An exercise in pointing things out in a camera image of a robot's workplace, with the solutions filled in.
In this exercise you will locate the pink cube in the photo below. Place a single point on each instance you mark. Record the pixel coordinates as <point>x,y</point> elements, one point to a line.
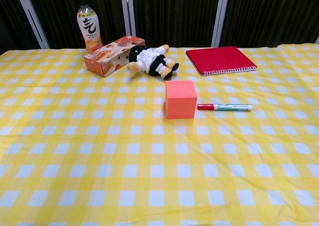
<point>180,101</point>

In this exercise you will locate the red capped white marker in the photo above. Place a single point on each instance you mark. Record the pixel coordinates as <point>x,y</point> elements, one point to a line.
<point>231,107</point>

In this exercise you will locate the black white plush doll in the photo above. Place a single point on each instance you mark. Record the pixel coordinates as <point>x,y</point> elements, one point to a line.
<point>149,59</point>

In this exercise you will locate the orange snack box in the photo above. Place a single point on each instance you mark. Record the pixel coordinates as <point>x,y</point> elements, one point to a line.
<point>104,61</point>

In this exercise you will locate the red spiral notebook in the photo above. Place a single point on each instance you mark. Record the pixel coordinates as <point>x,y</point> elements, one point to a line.
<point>219,59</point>

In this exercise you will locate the yellow white checked tablecloth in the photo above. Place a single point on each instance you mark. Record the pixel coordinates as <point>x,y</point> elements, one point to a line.
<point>99,161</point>

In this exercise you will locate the black pleated curtain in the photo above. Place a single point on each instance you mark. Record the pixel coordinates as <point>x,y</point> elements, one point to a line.
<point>174,11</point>

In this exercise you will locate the orange drink bottle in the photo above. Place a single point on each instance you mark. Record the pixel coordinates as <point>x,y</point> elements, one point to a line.
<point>88,24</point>

